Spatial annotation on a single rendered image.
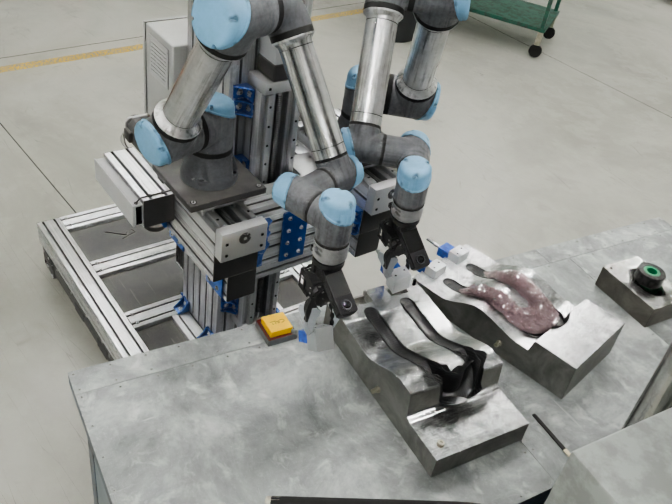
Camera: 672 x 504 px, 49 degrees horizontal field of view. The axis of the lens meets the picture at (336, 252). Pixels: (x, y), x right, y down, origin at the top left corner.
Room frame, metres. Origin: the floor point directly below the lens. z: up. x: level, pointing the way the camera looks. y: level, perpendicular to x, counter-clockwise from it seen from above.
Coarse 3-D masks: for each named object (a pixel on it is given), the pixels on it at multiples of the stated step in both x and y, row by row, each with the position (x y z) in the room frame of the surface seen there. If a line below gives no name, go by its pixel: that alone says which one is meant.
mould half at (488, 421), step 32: (384, 288) 1.50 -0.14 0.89; (416, 288) 1.52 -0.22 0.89; (352, 320) 1.36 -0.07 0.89; (352, 352) 1.30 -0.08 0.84; (384, 352) 1.27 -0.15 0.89; (416, 352) 1.27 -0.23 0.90; (448, 352) 1.27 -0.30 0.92; (384, 384) 1.18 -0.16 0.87; (416, 384) 1.14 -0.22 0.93; (416, 416) 1.11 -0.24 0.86; (448, 416) 1.13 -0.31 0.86; (480, 416) 1.15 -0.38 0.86; (512, 416) 1.16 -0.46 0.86; (416, 448) 1.06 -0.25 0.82; (448, 448) 1.04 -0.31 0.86; (480, 448) 1.08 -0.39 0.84
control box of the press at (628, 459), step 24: (624, 432) 0.61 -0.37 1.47; (648, 432) 0.61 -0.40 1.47; (576, 456) 0.56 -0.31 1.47; (600, 456) 0.56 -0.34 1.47; (624, 456) 0.57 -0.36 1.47; (648, 456) 0.58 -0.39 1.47; (576, 480) 0.55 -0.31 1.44; (600, 480) 0.53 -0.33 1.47; (624, 480) 0.54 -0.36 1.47; (648, 480) 0.54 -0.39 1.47
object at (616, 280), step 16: (608, 272) 1.78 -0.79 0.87; (624, 272) 1.78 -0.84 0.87; (608, 288) 1.76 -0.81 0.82; (624, 288) 1.72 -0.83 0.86; (640, 288) 1.72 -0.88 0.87; (624, 304) 1.70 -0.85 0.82; (640, 304) 1.67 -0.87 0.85; (656, 304) 1.66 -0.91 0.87; (640, 320) 1.65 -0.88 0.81; (656, 320) 1.66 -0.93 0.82
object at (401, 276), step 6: (396, 264) 1.54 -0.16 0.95; (396, 270) 1.50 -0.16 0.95; (402, 270) 1.50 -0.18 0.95; (408, 270) 1.51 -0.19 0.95; (396, 276) 1.48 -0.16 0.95; (402, 276) 1.48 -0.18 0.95; (408, 276) 1.49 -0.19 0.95; (390, 282) 1.49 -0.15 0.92; (396, 282) 1.47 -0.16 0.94; (402, 282) 1.48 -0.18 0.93; (408, 282) 1.50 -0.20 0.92; (390, 288) 1.49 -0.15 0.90; (396, 288) 1.48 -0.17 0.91; (402, 288) 1.49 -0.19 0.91
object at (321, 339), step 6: (324, 324) 1.26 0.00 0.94; (294, 330) 1.29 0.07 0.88; (300, 330) 1.26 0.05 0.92; (318, 330) 1.22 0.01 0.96; (324, 330) 1.23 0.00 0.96; (330, 330) 1.24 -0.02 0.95; (300, 336) 1.25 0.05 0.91; (306, 336) 1.24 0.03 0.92; (312, 336) 1.22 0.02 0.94; (318, 336) 1.22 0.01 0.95; (324, 336) 1.23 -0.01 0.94; (330, 336) 1.24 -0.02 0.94; (306, 342) 1.23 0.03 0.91; (312, 342) 1.21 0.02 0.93; (318, 342) 1.21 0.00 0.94; (324, 342) 1.22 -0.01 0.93; (330, 342) 1.23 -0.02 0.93; (312, 348) 1.21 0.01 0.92; (318, 348) 1.20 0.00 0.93; (324, 348) 1.21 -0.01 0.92; (330, 348) 1.22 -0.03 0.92
